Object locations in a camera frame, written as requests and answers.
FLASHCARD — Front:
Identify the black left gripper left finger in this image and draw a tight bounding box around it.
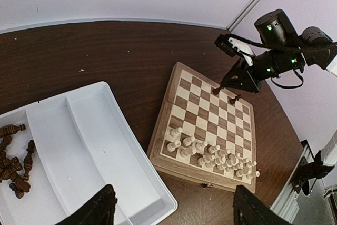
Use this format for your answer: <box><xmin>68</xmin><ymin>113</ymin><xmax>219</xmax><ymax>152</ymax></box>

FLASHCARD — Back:
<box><xmin>58</xmin><ymin>184</ymin><xmax>117</xmax><ymax>225</ymax></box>

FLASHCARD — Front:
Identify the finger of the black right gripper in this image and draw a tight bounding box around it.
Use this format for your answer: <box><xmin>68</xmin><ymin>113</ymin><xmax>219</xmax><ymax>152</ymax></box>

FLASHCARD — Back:
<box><xmin>220</xmin><ymin>60</ymin><xmax>242</xmax><ymax>88</ymax></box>

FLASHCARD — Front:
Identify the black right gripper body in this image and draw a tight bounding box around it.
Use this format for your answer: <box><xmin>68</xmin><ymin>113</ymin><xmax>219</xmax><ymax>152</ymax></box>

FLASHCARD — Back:
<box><xmin>247</xmin><ymin>50</ymin><xmax>300</xmax><ymax>90</ymax></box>

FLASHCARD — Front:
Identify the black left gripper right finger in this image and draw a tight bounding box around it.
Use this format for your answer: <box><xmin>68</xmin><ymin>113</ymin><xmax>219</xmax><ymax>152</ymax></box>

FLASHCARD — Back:
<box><xmin>233</xmin><ymin>185</ymin><xmax>290</xmax><ymax>225</ymax></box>

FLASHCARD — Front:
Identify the dark chess piece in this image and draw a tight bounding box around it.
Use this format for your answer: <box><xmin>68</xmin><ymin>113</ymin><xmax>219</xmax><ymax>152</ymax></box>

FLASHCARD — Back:
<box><xmin>212</xmin><ymin>86</ymin><xmax>223</xmax><ymax>96</ymax></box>
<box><xmin>229</xmin><ymin>94</ymin><xmax>242</xmax><ymax>105</ymax></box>

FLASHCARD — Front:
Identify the wooden chess board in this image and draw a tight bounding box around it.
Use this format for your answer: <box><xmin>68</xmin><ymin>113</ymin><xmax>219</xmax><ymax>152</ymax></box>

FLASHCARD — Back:
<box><xmin>147</xmin><ymin>62</ymin><xmax>259</xmax><ymax>192</ymax></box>

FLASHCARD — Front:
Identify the white chess pieces group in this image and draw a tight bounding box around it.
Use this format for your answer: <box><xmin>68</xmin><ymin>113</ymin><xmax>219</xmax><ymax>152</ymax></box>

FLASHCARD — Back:
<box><xmin>161</xmin><ymin>127</ymin><xmax>260</xmax><ymax>184</ymax></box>

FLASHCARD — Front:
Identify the pile of dark chess pieces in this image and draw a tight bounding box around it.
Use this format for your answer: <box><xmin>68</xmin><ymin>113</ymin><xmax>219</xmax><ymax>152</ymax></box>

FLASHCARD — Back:
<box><xmin>1</xmin><ymin>124</ymin><xmax>35</xmax><ymax>199</ymax></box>

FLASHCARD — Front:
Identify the white plastic sorting tray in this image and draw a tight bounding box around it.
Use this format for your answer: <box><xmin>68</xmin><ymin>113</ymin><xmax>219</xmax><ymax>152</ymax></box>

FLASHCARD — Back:
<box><xmin>1</xmin><ymin>82</ymin><xmax>178</xmax><ymax>224</ymax></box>

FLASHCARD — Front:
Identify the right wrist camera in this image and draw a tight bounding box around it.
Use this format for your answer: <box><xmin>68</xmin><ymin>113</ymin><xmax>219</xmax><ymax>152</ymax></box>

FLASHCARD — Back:
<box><xmin>214</xmin><ymin>34</ymin><xmax>256</xmax><ymax>67</ymax></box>

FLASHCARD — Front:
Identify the aluminium front frame rail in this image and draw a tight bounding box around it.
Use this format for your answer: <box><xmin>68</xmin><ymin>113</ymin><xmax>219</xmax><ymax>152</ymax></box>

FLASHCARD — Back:
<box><xmin>270</xmin><ymin>140</ymin><xmax>314</xmax><ymax>223</ymax></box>

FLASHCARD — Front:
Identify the aluminium right corner post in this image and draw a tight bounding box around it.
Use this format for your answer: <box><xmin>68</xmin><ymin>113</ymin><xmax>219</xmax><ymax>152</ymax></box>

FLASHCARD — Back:
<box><xmin>225</xmin><ymin>0</ymin><xmax>286</xmax><ymax>31</ymax></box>

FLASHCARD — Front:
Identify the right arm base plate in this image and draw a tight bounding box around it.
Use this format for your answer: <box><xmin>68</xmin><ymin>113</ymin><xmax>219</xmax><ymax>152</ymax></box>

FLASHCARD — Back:
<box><xmin>290</xmin><ymin>152</ymin><xmax>334</xmax><ymax>194</ymax></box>

